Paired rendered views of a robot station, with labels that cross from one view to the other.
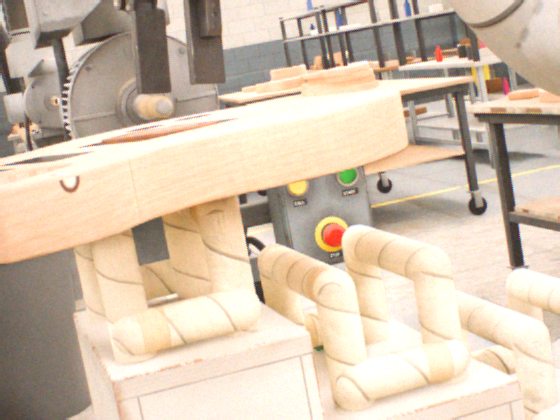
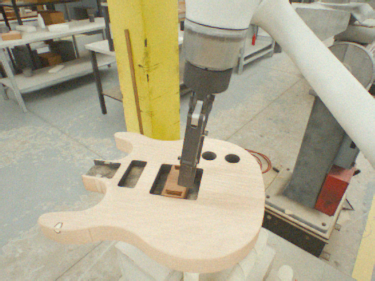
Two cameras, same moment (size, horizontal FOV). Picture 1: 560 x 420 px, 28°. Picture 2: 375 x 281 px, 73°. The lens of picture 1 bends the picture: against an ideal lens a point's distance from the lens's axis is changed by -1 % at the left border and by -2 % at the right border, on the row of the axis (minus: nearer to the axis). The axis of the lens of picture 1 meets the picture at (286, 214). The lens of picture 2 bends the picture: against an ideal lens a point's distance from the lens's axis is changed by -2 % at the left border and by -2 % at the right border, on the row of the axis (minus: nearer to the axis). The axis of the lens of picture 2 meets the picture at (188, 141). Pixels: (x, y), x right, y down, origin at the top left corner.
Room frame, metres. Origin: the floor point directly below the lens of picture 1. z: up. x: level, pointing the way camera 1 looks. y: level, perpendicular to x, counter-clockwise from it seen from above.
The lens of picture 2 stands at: (0.68, -0.24, 1.64)
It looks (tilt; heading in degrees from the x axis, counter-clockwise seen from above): 34 degrees down; 51
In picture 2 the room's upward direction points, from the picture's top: straight up
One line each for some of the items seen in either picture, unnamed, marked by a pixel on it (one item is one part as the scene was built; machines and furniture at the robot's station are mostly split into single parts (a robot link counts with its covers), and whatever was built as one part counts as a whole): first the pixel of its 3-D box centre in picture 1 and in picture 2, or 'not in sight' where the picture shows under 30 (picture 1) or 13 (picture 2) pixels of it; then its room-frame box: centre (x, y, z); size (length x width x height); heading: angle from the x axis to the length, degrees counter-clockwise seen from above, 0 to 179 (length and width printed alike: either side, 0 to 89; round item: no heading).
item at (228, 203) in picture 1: (194, 201); not in sight; (0.92, 0.07, 1.20); 0.20 x 0.03 x 0.03; 15
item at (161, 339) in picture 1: (186, 321); not in sight; (0.82, 0.09, 1.12); 0.11 x 0.03 x 0.03; 106
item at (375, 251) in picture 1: (391, 252); (245, 262); (0.96, -0.08, 1.12); 0.20 x 0.03 x 0.03; 15
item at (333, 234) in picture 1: (333, 234); not in sight; (1.92, -0.07, 0.97); 0.04 x 0.04 x 0.04; 12
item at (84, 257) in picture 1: (95, 265); not in sight; (0.98, 0.17, 1.15); 0.03 x 0.03 x 0.09
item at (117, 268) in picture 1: (123, 295); not in sight; (0.82, 0.13, 1.15); 0.03 x 0.03 x 0.09
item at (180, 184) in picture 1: (143, 164); (170, 186); (0.91, 0.10, 1.23); 0.40 x 0.35 x 0.04; 130
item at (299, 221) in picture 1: (298, 220); not in sight; (2.04, -0.02, 0.99); 0.24 x 0.21 x 0.26; 12
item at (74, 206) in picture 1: (68, 206); (61, 232); (0.68, 0.13, 1.24); 0.03 x 0.02 x 0.04; 130
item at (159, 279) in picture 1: (145, 282); not in sight; (1.00, 0.14, 1.12); 0.11 x 0.03 x 0.03; 106
